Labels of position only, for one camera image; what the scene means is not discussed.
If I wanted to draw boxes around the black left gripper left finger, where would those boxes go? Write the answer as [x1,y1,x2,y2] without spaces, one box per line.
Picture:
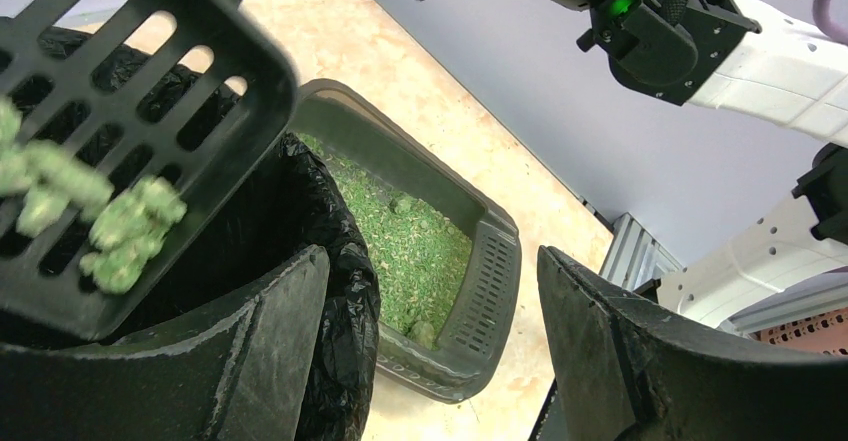
[1,246,330,440]

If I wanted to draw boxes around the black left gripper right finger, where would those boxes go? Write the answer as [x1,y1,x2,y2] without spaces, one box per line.
[537,246,847,440]

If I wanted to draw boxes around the black bag lined bin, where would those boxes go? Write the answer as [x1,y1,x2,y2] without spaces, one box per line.
[0,17,382,441]

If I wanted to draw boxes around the green litter clumps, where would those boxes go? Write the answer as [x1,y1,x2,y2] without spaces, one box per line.
[1,97,188,295]

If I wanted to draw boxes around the black litter scoop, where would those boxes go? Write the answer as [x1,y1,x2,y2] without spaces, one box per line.
[1,0,297,341]

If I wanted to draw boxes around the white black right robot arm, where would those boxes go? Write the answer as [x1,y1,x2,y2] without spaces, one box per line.
[550,0,847,328]

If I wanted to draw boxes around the dark grey litter box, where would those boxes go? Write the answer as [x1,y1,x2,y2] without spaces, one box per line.
[291,79,522,404]

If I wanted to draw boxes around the green cat litter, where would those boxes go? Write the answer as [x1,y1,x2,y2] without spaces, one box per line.
[300,135,472,350]

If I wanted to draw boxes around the aluminium rail frame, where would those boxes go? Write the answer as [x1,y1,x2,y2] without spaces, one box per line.
[576,196,848,340]

